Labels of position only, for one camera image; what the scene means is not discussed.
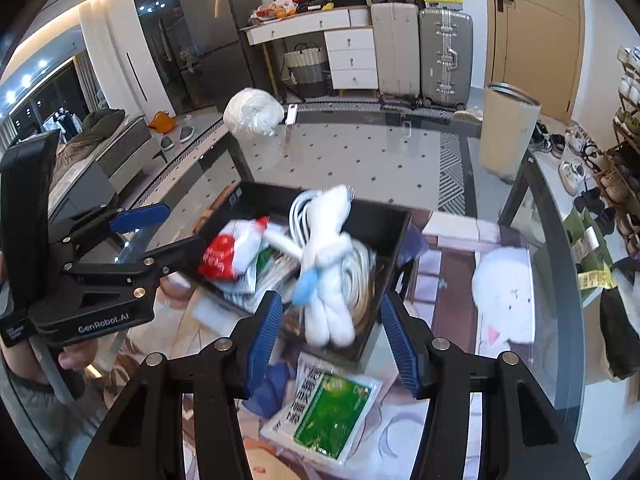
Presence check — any red white snack packet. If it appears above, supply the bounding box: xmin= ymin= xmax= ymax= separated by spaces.
xmin=198 ymin=217 xmax=269 ymax=281

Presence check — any white cable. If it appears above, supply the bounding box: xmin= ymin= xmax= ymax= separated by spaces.
xmin=288 ymin=187 xmax=331 ymax=252

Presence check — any green medicine packet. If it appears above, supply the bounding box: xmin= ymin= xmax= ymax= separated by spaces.
xmin=260 ymin=352 xmax=383 ymax=466

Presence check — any white plush toy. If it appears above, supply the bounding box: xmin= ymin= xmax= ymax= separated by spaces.
xmin=262 ymin=184 xmax=355 ymax=348

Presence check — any bagged white rope coil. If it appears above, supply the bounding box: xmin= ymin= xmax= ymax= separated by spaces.
xmin=344 ymin=238 xmax=379 ymax=321

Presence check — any black storage box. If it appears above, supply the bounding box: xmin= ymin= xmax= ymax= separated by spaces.
xmin=186 ymin=181 xmax=411 ymax=370

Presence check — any person left hand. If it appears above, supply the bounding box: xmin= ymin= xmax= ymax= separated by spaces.
xmin=58 ymin=339 xmax=99 ymax=372

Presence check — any grey sofa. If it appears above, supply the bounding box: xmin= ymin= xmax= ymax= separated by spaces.
xmin=49 ymin=108 xmax=163 ymax=214

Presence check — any anime print table mat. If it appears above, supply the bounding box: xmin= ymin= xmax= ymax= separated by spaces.
xmin=98 ymin=184 xmax=566 ymax=480

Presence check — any orange bag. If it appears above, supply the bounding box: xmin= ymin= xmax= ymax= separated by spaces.
xmin=149 ymin=110 xmax=176 ymax=134

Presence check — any white round plush cushion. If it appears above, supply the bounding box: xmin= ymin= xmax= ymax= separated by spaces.
xmin=472 ymin=247 xmax=535 ymax=346

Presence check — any white plastic bag bundle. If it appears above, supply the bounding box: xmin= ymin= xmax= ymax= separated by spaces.
xmin=224 ymin=88 xmax=284 ymax=136

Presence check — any dark glass cabinet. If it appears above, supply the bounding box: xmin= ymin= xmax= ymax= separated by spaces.
xmin=134 ymin=0 xmax=196 ymax=115

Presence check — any grey refrigerator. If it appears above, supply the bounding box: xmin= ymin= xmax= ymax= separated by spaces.
xmin=180 ymin=0 xmax=270 ymax=112

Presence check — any woven basket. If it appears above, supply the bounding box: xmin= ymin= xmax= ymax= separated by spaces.
xmin=283 ymin=42 xmax=330 ymax=100

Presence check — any wooden shoe rack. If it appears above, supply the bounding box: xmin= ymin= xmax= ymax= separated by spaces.
xmin=600 ymin=46 xmax=639 ymax=259

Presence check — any white drawer desk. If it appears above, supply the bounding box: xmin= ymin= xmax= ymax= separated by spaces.
xmin=243 ymin=6 xmax=378 ymax=96

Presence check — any cream cylindrical trash can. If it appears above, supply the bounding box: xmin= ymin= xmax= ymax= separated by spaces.
xmin=478 ymin=82 xmax=541 ymax=183

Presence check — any beige suitcase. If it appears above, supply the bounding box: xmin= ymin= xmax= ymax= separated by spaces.
xmin=370 ymin=2 xmax=421 ymax=99

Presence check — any silver suitcase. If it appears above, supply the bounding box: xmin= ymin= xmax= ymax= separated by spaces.
xmin=419 ymin=9 xmax=473 ymax=110

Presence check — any wooden door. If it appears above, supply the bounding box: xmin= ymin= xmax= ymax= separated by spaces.
xmin=485 ymin=0 xmax=584 ymax=122

